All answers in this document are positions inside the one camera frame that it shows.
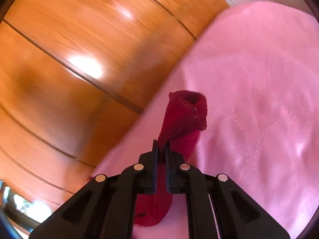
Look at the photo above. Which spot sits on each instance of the dark glossy object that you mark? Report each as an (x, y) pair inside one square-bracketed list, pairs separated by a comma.
[(15, 204)]

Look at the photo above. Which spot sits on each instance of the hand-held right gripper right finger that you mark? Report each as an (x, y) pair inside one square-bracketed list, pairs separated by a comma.
[(168, 159)]

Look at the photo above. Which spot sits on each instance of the wooden panelled headboard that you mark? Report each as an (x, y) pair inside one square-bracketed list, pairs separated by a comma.
[(74, 29)]

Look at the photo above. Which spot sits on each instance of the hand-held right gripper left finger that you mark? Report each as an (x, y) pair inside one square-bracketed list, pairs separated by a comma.
[(155, 159)]

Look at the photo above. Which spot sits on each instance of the pink patterned bedsheet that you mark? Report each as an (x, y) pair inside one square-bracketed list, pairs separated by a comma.
[(249, 79)]

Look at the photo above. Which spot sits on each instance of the dark red cloth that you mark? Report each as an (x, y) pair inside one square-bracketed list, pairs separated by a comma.
[(183, 115)]

